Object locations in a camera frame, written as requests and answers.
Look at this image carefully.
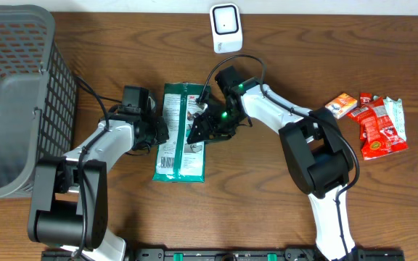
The green white packet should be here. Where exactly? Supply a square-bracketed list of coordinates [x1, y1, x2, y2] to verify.
[152, 83, 205, 183]

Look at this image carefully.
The small orange white packet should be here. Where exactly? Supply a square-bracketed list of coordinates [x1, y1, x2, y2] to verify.
[325, 93, 358, 120]

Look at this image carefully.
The orange-red snack bag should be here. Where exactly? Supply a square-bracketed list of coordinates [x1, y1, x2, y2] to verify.
[348, 97, 409, 160]

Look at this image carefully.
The thin red stick packet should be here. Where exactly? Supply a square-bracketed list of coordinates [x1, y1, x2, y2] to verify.
[358, 92, 373, 142]

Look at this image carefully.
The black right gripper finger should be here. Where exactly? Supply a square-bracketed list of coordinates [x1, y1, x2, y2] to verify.
[187, 115, 208, 144]
[190, 133, 210, 144]

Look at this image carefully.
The pale mint wipes packet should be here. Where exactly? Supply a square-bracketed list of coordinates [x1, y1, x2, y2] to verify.
[369, 96, 407, 145]

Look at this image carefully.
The black mounting rail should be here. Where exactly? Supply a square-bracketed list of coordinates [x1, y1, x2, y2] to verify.
[41, 248, 406, 261]

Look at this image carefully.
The white barcode scanner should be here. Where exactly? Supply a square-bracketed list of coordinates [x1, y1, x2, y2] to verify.
[209, 3, 243, 54]

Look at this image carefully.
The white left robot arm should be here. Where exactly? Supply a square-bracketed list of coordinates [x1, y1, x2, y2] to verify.
[28, 109, 169, 260]

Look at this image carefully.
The grey mesh plastic basket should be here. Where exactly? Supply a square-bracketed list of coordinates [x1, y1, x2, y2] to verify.
[0, 5, 78, 198]

